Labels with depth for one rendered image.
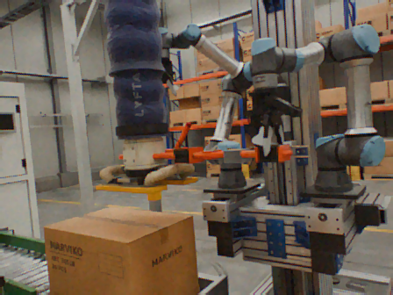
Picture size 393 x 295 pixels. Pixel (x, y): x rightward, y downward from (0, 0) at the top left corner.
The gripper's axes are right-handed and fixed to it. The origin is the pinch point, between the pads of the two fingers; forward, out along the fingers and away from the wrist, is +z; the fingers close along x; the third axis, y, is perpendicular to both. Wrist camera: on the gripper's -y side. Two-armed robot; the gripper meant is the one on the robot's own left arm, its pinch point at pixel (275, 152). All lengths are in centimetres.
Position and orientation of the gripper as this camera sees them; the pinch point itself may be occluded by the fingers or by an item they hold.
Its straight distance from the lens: 106.1
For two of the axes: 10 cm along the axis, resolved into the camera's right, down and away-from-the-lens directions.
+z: 0.8, 10.0, 0.5
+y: -7.7, 0.3, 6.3
